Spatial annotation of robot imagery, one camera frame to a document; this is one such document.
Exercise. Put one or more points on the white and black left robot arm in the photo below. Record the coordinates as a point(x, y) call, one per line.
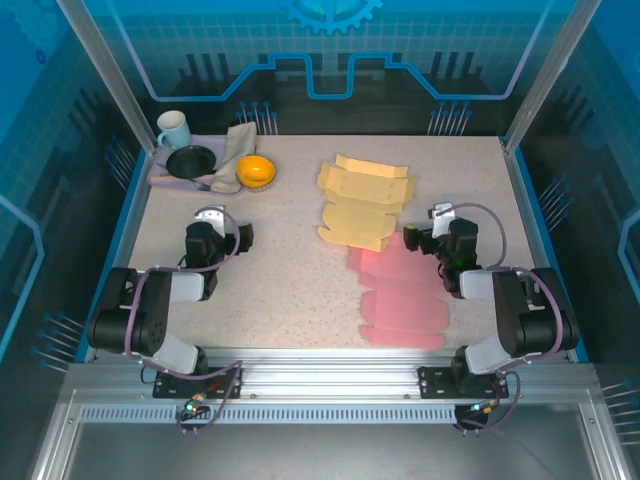
point(150, 320)

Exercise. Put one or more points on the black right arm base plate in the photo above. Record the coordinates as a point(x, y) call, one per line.
point(435, 385)

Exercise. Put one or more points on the yellow patterned bowl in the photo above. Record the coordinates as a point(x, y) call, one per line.
point(256, 169)

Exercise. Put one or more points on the beige cloth napkin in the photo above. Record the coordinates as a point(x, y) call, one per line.
point(237, 145)

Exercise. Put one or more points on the light blue mug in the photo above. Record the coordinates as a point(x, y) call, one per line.
point(175, 131)

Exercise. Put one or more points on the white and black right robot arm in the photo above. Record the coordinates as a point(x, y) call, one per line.
point(520, 310)

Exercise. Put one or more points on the lilac tray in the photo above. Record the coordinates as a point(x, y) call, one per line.
point(210, 141)

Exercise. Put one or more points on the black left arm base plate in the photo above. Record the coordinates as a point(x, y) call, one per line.
point(170, 387)

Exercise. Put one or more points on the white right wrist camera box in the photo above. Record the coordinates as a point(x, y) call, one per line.
point(442, 217)

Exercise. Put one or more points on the pink paper box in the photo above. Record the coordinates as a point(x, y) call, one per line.
point(400, 300)

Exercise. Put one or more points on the black plate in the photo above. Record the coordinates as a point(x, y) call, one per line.
point(190, 161)

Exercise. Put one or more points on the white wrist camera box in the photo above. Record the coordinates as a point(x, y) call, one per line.
point(210, 217)
point(442, 217)

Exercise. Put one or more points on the grey metal front panel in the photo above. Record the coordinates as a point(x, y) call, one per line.
point(325, 450)

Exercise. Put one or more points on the aluminium mounting rail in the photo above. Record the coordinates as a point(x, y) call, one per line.
point(325, 375)

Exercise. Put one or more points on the aluminium frame post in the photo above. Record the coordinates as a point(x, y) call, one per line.
point(547, 75)
point(107, 75)

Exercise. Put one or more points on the blue table side strip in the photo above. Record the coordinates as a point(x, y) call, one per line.
point(534, 200)
point(132, 200)

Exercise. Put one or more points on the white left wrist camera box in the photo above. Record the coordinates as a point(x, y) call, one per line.
point(210, 217)

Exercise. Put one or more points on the yellow paper box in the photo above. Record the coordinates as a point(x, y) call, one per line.
point(360, 200)

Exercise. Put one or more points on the small connector board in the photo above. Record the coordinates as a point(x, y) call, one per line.
point(482, 408)
point(194, 407)

